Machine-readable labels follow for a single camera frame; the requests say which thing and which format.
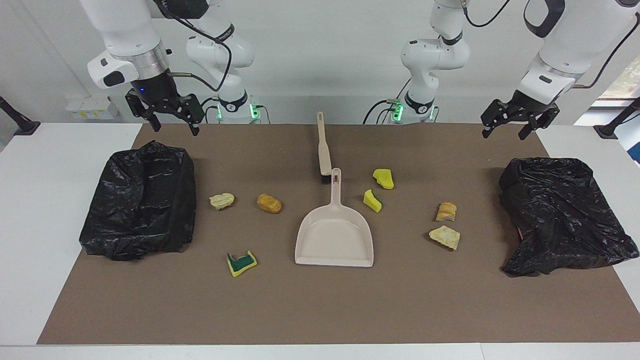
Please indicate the notched green yellow sponge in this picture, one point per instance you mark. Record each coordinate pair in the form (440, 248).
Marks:
(242, 265)

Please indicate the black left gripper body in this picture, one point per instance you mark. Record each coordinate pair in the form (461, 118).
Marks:
(527, 106)

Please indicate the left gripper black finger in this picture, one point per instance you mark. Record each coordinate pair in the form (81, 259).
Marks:
(496, 114)
(544, 120)

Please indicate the white wall socket box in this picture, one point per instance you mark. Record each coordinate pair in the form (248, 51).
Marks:
(90, 107)

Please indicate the black plastic trash bag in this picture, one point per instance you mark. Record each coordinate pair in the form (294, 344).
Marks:
(140, 210)
(565, 220)

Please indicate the pale toast piece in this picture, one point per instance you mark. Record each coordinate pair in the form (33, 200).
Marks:
(444, 237)

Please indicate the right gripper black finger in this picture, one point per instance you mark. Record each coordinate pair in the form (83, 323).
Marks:
(190, 110)
(139, 106)

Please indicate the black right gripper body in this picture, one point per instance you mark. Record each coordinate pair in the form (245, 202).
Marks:
(155, 90)

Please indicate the beige brush with black bristles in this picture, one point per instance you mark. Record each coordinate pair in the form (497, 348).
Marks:
(324, 150)

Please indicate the plain yellow sponge piece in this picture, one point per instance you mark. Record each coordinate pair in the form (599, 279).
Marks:
(383, 179)

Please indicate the bright window with frame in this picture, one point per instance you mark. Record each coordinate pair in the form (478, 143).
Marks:
(622, 85)

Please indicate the striped orange bread piece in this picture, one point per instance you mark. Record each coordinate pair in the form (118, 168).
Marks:
(446, 212)

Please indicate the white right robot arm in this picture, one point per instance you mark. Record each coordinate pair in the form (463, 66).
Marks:
(125, 30)

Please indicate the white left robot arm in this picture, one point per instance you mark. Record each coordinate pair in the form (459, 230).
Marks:
(440, 55)

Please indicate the brown table mat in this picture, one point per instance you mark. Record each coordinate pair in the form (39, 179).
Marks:
(320, 310)

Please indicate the small yellow green sponge wedge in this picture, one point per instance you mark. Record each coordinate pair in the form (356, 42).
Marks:
(372, 201)

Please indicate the beige plastic dustpan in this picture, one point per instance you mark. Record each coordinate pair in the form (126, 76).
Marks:
(334, 240)

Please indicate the brown bun piece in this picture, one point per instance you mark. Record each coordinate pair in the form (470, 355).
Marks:
(269, 203)

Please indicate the pale yellow bread piece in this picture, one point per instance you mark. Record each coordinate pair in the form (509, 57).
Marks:
(221, 201)

